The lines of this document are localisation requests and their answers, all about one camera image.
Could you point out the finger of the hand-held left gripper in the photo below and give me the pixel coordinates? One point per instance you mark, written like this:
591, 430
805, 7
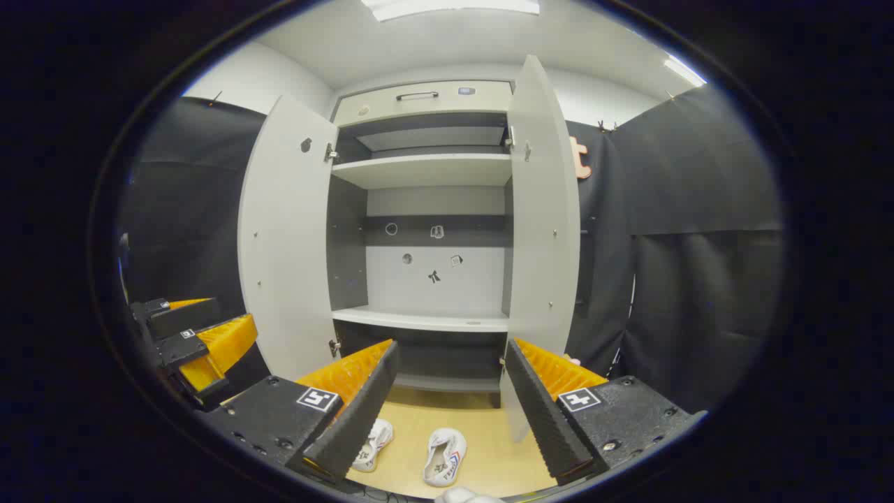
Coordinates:
185, 318
178, 349

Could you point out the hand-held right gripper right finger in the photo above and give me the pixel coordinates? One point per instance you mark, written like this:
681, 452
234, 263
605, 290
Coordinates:
541, 412

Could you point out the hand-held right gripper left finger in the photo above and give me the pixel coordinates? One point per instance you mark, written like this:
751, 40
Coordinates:
363, 412

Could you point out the white shoe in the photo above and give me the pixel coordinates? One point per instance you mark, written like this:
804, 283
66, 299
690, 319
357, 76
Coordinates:
378, 436
443, 457

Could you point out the grey cabinet door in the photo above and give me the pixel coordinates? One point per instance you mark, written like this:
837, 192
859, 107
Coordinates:
545, 209
286, 230

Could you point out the grey shoe cabinet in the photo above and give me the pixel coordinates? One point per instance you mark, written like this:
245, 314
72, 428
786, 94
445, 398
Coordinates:
419, 279

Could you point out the grey cabinet drawer front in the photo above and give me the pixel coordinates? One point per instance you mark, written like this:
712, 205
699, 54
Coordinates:
377, 106

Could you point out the black backdrop cloth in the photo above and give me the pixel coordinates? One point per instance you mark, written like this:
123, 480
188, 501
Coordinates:
698, 279
181, 209

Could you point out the ceiling light panel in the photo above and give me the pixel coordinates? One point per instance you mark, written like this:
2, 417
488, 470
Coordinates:
454, 7
684, 70

